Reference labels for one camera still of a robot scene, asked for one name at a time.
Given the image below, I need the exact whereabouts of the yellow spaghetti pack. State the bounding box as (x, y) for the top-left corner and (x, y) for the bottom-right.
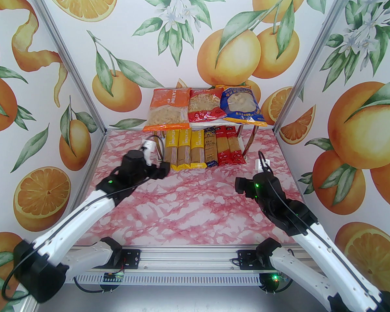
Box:
(190, 128), (208, 169)
(164, 128), (180, 170)
(177, 128), (193, 170)

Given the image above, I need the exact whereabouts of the red spaghetti pack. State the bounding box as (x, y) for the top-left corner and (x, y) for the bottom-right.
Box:
(227, 125), (248, 165)
(215, 125), (230, 167)

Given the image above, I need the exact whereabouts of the dark blue spaghetti pack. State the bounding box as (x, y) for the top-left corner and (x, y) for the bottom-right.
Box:
(203, 126), (219, 169)

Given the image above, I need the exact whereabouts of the orange pasta bag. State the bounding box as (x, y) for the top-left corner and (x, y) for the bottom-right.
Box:
(143, 88), (191, 132)

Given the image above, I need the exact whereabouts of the red fusilli pasta bag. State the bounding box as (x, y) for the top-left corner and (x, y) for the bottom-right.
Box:
(188, 88), (227, 123)

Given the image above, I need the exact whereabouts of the blue orecchiette pasta bag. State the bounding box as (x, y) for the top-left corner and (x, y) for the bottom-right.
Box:
(215, 85), (267, 126)

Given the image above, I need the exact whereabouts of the white two-tier shelf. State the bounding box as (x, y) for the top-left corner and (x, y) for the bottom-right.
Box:
(149, 86), (274, 171)

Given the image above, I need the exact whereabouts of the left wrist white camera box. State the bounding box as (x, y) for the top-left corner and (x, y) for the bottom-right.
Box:
(141, 139), (157, 165)

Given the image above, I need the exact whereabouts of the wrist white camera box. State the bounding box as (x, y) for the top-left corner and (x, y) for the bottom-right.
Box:
(255, 159), (271, 175)
(141, 139), (157, 165)

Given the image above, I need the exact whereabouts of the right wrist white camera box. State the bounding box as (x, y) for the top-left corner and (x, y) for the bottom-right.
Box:
(255, 159), (271, 175)

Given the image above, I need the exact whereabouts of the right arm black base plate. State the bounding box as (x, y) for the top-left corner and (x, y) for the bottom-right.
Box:
(237, 250), (264, 270)

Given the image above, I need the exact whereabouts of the aluminium mounting rail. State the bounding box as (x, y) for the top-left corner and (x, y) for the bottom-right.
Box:
(65, 239), (312, 274)

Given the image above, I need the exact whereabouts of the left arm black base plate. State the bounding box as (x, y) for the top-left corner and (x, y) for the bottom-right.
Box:
(120, 248), (141, 269)

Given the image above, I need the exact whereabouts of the right base black cable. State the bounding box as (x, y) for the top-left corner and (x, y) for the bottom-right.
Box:
(258, 272), (293, 295)

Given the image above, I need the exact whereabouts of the base black cable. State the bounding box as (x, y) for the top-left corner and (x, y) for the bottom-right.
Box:
(258, 272), (293, 295)
(74, 273), (115, 295)

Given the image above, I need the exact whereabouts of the white slotted cable duct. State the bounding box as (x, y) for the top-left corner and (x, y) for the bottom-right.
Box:
(75, 271), (264, 286)

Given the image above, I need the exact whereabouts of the aluminium frame post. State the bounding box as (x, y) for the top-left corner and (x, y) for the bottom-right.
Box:
(273, 0), (361, 134)
(21, 0), (107, 136)

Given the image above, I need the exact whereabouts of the left base black cable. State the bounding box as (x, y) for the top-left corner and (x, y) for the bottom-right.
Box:
(74, 273), (115, 295)

